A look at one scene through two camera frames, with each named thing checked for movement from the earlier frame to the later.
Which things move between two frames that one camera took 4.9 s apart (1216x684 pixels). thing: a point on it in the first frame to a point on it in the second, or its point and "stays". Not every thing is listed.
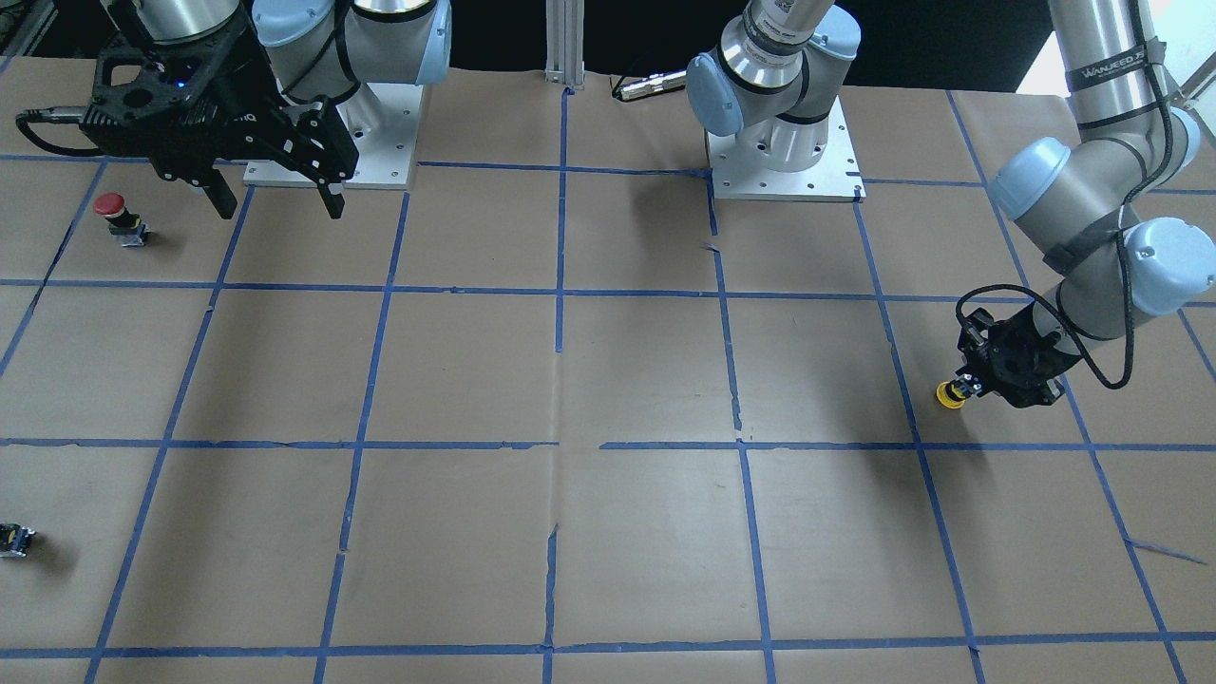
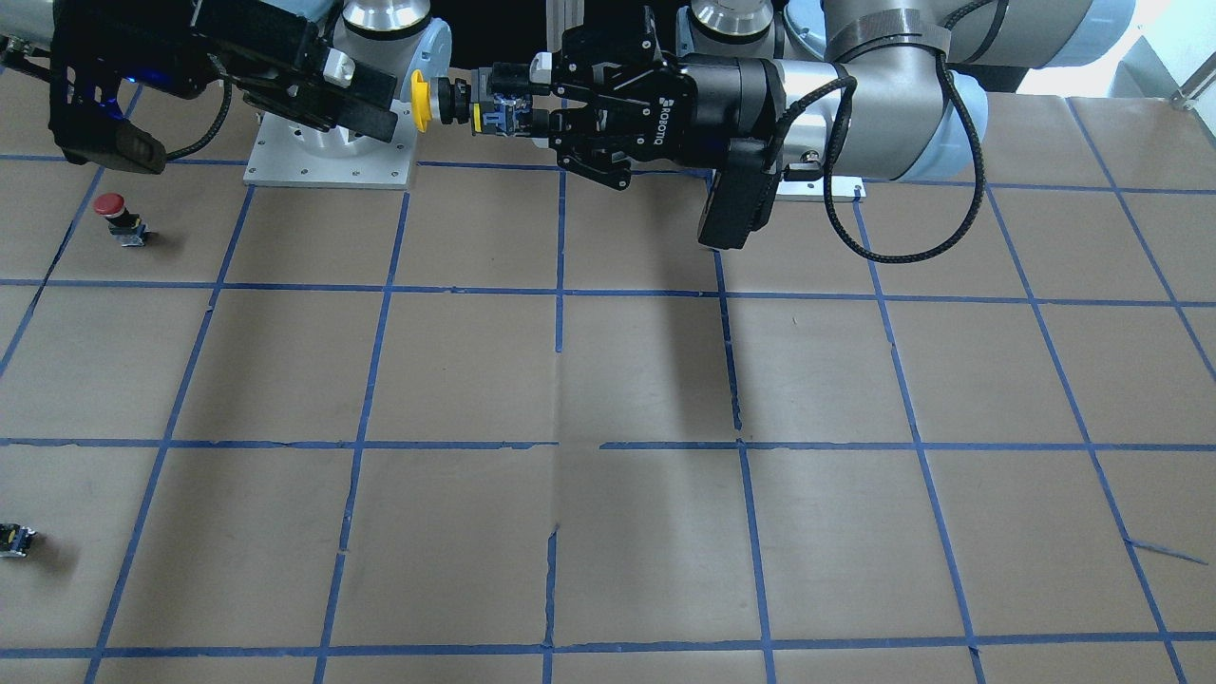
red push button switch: (125, 225) stays
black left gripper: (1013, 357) to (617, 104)
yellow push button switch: (954, 393) to (439, 99)
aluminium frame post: (565, 63) stays
